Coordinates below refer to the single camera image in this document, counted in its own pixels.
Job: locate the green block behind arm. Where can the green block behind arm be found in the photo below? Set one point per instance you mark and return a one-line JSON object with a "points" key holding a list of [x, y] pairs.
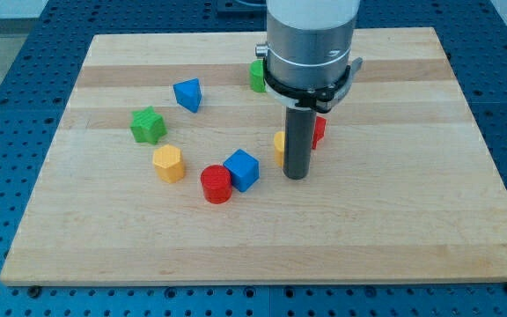
{"points": [[256, 76]]}

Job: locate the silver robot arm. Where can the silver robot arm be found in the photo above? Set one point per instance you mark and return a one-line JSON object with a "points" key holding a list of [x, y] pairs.
{"points": [[306, 54]]}

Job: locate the blue triangle block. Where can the blue triangle block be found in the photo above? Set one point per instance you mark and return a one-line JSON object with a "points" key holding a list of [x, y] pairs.
{"points": [[188, 94]]}

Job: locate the blue cube block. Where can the blue cube block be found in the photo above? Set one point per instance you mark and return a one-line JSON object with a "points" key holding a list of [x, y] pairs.
{"points": [[244, 170]]}

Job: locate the yellow block behind rod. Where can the yellow block behind rod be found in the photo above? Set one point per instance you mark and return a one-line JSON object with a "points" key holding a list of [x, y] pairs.
{"points": [[279, 143]]}

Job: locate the red cylinder block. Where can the red cylinder block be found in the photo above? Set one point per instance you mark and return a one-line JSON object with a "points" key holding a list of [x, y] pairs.
{"points": [[216, 184]]}

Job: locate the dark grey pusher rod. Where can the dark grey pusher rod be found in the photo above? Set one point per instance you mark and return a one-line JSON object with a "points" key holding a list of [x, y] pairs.
{"points": [[299, 129]]}

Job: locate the red block behind rod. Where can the red block behind rod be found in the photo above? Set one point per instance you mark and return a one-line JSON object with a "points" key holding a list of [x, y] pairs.
{"points": [[319, 131]]}

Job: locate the wooden board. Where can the wooden board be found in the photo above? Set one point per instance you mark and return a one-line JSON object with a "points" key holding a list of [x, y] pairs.
{"points": [[401, 189]]}

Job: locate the yellow hexagon block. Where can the yellow hexagon block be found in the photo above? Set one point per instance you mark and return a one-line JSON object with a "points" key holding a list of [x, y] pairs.
{"points": [[168, 163]]}

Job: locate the green star block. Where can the green star block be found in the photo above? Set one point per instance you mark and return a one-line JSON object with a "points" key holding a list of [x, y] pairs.
{"points": [[147, 126]]}

